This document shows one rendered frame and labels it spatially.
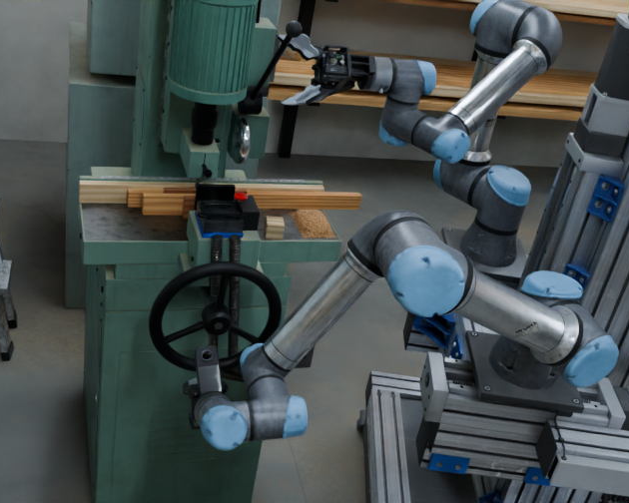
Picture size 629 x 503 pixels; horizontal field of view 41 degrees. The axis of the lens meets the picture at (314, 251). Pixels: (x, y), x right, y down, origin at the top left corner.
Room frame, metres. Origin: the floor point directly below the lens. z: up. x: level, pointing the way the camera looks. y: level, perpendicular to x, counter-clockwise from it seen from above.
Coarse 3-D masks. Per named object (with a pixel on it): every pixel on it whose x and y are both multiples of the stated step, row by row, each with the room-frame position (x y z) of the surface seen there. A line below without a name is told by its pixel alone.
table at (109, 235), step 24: (96, 216) 1.65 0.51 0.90; (120, 216) 1.67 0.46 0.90; (144, 216) 1.70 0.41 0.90; (168, 216) 1.72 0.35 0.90; (264, 216) 1.81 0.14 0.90; (288, 216) 1.83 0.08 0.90; (96, 240) 1.55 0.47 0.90; (120, 240) 1.57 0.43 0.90; (144, 240) 1.59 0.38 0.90; (168, 240) 1.61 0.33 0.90; (264, 240) 1.69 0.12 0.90; (288, 240) 1.71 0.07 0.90; (312, 240) 1.73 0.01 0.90; (336, 240) 1.76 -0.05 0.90
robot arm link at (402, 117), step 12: (384, 108) 1.82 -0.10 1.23; (396, 108) 1.79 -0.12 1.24; (408, 108) 1.79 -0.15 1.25; (384, 120) 1.81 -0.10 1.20; (396, 120) 1.78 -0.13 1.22; (408, 120) 1.77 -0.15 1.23; (384, 132) 1.80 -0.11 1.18; (396, 132) 1.78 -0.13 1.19; (408, 132) 1.76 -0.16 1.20; (396, 144) 1.79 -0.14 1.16
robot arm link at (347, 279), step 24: (384, 216) 1.33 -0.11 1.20; (408, 216) 1.32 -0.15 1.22; (360, 240) 1.33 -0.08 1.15; (336, 264) 1.34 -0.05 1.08; (360, 264) 1.31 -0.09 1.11; (336, 288) 1.31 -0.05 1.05; (360, 288) 1.32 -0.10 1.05; (312, 312) 1.30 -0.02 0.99; (336, 312) 1.30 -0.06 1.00; (288, 336) 1.29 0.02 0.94; (312, 336) 1.29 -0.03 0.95; (240, 360) 1.33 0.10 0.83; (264, 360) 1.28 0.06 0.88; (288, 360) 1.28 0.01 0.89
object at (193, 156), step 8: (184, 128) 1.85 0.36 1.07; (184, 136) 1.81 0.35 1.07; (184, 144) 1.80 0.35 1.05; (192, 144) 1.77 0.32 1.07; (216, 144) 1.80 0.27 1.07; (184, 152) 1.79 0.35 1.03; (192, 152) 1.73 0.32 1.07; (200, 152) 1.74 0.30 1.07; (208, 152) 1.75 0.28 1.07; (216, 152) 1.75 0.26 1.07; (184, 160) 1.79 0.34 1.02; (192, 160) 1.73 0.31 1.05; (200, 160) 1.74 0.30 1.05; (208, 160) 1.75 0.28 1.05; (216, 160) 1.75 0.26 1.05; (192, 168) 1.73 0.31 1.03; (200, 168) 1.74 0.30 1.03; (208, 168) 1.75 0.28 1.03; (216, 168) 1.75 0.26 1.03; (192, 176) 1.73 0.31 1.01; (200, 176) 1.74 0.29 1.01; (216, 176) 1.75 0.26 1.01
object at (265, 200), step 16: (128, 192) 1.72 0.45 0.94; (144, 192) 1.74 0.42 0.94; (160, 192) 1.75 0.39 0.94; (256, 192) 1.85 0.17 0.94; (272, 192) 1.86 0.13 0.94; (288, 192) 1.88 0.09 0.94; (304, 192) 1.90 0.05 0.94; (320, 192) 1.92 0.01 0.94; (272, 208) 1.85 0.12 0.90; (288, 208) 1.87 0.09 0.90; (304, 208) 1.88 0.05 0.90; (320, 208) 1.90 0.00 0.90; (336, 208) 1.91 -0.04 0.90; (352, 208) 1.93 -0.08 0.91
